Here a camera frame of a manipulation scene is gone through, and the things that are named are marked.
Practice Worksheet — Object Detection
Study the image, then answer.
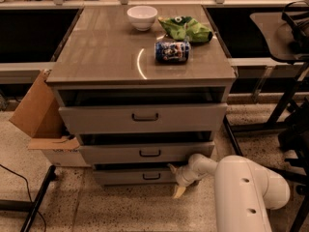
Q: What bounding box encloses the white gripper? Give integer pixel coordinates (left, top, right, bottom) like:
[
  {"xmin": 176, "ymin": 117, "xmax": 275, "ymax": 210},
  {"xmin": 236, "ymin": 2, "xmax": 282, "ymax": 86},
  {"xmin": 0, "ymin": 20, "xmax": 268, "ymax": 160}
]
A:
[{"xmin": 167, "ymin": 163, "xmax": 206, "ymax": 199}]

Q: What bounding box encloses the grey drawer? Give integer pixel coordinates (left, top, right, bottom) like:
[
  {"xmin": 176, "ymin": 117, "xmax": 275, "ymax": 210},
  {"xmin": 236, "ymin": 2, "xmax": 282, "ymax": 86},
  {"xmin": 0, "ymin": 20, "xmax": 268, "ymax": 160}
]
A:
[
  {"xmin": 93, "ymin": 161, "xmax": 176, "ymax": 186},
  {"xmin": 59, "ymin": 103, "xmax": 227, "ymax": 134},
  {"xmin": 79, "ymin": 142, "xmax": 214, "ymax": 165}
]

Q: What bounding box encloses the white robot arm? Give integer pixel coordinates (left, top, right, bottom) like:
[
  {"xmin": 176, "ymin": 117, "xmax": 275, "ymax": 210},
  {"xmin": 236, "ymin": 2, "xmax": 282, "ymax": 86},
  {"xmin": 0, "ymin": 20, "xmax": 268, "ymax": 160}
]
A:
[{"xmin": 170, "ymin": 154, "xmax": 291, "ymax": 232}]

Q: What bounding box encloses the grey drawer cabinet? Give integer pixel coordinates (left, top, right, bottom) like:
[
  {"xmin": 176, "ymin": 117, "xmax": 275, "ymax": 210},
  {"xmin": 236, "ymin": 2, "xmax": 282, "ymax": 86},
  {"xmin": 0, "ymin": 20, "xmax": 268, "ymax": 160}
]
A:
[{"xmin": 46, "ymin": 4, "xmax": 238, "ymax": 188}]

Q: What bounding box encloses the black table leg right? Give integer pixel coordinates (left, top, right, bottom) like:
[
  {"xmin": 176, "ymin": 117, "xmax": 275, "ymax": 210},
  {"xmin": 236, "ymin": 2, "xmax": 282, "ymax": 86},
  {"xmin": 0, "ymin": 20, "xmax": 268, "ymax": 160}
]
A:
[{"xmin": 223, "ymin": 116, "xmax": 243, "ymax": 157}]

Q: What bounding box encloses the white cardboard box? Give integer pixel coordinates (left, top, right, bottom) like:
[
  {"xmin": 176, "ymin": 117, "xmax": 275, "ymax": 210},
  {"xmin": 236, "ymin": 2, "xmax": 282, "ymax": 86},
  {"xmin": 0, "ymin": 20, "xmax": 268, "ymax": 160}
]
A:
[{"xmin": 28, "ymin": 136, "xmax": 88, "ymax": 167}]

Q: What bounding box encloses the black office chair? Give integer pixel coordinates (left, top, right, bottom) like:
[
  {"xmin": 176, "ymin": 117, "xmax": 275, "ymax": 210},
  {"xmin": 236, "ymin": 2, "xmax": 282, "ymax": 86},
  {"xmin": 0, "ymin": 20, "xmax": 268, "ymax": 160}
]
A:
[{"xmin": 271, "ymin": 97, "xmax": 309, "ymax": 232}]

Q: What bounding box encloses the blue soda can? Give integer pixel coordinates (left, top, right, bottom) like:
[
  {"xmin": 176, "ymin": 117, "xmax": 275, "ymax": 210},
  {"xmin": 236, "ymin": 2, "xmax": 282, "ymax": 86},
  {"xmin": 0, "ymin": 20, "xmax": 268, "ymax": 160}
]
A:
[{"xmin": 154, "ymin": 42, "xmax": 191, "ymax": 63}]

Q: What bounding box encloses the black stand leg left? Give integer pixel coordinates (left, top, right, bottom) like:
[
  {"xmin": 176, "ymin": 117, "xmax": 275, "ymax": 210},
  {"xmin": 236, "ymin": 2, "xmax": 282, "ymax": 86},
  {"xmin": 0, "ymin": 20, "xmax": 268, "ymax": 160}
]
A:
[{"xmin": 0, "ymin": 165, "xmax": 56, "ymax": 232}]

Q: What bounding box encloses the green chip bag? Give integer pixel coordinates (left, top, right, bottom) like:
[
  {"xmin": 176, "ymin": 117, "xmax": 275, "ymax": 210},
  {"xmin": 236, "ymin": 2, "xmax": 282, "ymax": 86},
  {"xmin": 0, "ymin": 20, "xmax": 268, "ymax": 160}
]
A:
[{"xmin": 158, "ymin": 16, "xmax": 213, "ymax": 44}]

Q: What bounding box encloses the brown cardboard box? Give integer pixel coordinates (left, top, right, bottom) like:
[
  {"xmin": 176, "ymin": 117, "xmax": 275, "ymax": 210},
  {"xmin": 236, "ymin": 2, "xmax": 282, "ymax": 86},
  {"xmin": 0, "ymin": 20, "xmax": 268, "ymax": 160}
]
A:
[{"xmin": 10, "ymin": 70, "xmax": 64, "ymax": 138}]

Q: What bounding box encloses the white ceramic bowl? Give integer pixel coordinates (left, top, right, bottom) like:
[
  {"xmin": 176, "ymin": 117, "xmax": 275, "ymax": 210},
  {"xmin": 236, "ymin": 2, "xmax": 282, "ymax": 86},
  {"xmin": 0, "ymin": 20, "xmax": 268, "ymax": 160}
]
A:
[{"xmin": 126, "ymin": 6, "xmax": 157, "ymax": 31}]

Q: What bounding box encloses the black side table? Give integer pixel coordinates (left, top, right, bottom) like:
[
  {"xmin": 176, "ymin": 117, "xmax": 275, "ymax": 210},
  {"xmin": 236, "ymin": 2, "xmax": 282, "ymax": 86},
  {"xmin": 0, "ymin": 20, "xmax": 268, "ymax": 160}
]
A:
[{"xmin": 224, "ymin": 0, "xmax": 309, "ymax": 132}]

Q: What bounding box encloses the black floor cable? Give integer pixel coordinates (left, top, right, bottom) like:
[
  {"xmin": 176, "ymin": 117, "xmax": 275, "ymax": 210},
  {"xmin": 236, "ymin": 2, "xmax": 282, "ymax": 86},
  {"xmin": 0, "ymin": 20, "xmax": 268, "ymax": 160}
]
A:
[{"xmin": 0, "ymin": 163, "xmax": 47, "ymax": 232}]

